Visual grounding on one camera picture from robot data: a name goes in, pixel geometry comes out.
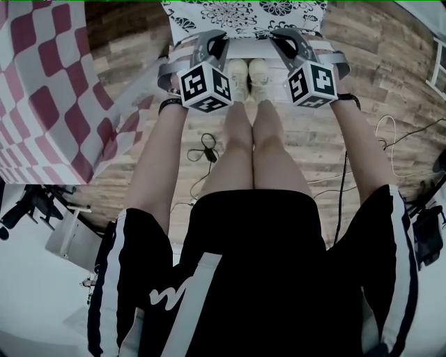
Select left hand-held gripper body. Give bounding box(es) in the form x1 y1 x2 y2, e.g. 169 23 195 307
157 57 233 114

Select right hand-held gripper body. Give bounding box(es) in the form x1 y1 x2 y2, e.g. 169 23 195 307
286 51 351 109

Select white wooden chair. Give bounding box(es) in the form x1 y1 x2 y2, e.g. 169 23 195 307
170 34 337 70

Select round floral cushion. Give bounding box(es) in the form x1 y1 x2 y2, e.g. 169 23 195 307
161 1 328 48

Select person's left forearm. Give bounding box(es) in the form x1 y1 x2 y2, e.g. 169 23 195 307
125 100 191 241

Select person's right forearm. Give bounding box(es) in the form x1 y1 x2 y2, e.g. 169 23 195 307
329 99 399 206

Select black wristband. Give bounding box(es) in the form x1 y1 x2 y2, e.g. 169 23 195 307
158 98 183 116
336 92 362 109

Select person's left shoe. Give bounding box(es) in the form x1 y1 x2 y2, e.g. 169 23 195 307
228 58 250 102

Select person's shoe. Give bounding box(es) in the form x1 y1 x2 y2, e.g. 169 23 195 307
228 58 250 102
247 57 270 102

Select person's right shoe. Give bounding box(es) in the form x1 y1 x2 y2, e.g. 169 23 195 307
247 57 270 102

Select person's left leg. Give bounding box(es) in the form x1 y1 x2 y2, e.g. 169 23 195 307
200 100 256 198

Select person's leg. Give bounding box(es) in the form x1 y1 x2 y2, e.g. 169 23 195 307
252 99 314 199
200 100 256 198

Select person's right leg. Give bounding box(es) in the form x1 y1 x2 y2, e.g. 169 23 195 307
252 99 314 199

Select red checkered cloth table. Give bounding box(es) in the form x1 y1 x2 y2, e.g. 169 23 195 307
0 0 162 185

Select black equipment stand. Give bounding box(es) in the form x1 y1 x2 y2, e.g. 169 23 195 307
400 153 446 269

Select person's black shirt torso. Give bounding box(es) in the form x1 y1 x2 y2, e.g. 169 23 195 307
86 184 419 357

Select black power adapter cable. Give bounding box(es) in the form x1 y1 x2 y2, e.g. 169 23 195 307
172 132 220 214

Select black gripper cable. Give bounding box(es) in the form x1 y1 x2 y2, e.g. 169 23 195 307
306 149 350 247

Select cream floor cable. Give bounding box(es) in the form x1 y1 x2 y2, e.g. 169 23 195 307
375 114 440 179

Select thin black floor cable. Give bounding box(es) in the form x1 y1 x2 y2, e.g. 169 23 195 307
378 118 446 151

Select grey harness strap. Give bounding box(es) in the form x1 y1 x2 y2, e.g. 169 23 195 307
360 285 387 357
118 252 224 357

